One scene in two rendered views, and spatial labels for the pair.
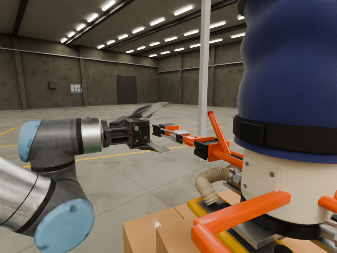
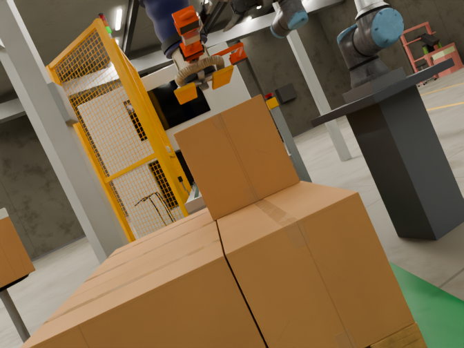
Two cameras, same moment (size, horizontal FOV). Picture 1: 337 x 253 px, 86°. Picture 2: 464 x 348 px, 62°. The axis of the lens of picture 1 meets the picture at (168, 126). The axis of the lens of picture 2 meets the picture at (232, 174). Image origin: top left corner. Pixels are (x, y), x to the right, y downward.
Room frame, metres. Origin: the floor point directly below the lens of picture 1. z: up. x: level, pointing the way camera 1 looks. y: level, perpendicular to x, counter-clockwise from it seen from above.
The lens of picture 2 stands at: (2.16, 0.46, 0.79)
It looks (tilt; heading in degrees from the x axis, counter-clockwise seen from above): 3 degrees down; 203
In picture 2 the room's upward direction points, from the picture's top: 25 degrees counter-clockwise
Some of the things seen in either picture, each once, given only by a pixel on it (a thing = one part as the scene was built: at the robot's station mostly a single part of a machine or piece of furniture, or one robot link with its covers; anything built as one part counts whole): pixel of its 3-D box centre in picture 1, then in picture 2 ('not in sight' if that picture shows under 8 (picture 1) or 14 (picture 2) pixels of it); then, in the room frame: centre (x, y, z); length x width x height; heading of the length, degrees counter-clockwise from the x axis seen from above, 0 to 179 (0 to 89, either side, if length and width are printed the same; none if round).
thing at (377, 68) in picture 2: not in sight; (366, 71); (0.06, 0.44, 0.86); 0.19 x 0.19 x 0.10
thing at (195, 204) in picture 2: not in sight; (239, 183); (0.05, -0.43, 0.58); 0.70 x 0.03 x 0.06; 117
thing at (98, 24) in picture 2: not in sight; (126, 161); (-0.53, -1.53, 1.05); 0.87 x 0.10 x 2.10; 79
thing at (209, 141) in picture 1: (211, 147); (191, 49); (0.59, -0.15, 1.24); 0.10 x 0.08 x 0.06; 116
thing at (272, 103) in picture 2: not in sight; (297, 160); (-0.69, -0.24, 0.50); 0.07 x 0.07 x 1.00; 27
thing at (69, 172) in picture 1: (57, 185); (293, 13); (0.40, 0.27, 1.20); 0.12 x 0.09 x 0.12; 37
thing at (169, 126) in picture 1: (168, 129); (186, 21); (0.91, 0.00, 1.24); 0.08 x 0.07 x 0.05; 26
